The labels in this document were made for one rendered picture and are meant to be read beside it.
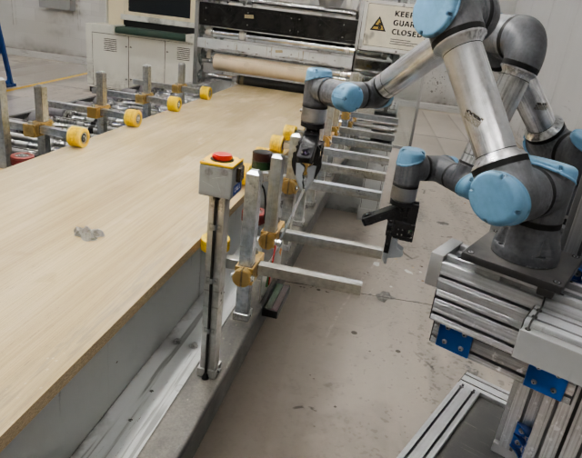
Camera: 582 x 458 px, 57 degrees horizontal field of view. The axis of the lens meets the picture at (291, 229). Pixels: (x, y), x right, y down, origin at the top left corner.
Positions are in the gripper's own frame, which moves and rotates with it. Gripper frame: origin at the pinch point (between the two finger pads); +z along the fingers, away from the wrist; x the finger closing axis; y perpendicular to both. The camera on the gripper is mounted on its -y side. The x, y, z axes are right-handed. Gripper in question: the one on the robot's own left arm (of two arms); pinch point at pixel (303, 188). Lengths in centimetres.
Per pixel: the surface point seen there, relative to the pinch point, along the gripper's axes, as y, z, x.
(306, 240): -2.2, 16.0, -3.5
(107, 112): 78, 6, 111
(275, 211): -6.5, 6.7, 6.7
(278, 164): -6.4, -7.8, 7.1
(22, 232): -44, 11, 65
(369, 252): -2.2, 15.9, -23.2
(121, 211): -19, 11, 50
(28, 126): 29, 5, 117
